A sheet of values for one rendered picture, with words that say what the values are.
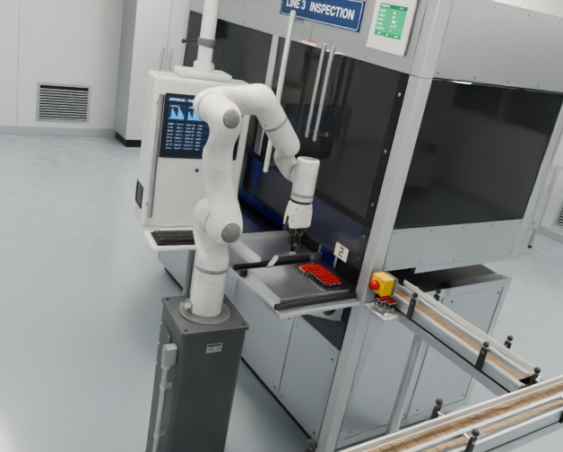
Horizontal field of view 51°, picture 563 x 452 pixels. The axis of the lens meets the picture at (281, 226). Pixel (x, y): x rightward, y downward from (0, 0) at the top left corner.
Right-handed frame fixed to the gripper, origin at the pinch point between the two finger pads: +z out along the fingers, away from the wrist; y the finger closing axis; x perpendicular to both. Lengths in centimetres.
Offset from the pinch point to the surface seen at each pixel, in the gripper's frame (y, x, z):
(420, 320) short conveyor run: -43, 33, 25
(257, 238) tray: -23, -56, 22
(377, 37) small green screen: -30, -9, -77
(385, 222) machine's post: -33.1, 12.7, -9.6
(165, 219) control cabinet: 8, -94, 24
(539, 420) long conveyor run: -32, 93, 26
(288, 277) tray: -14.0, -16.9, 24.6
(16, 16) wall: -14, -543, -47
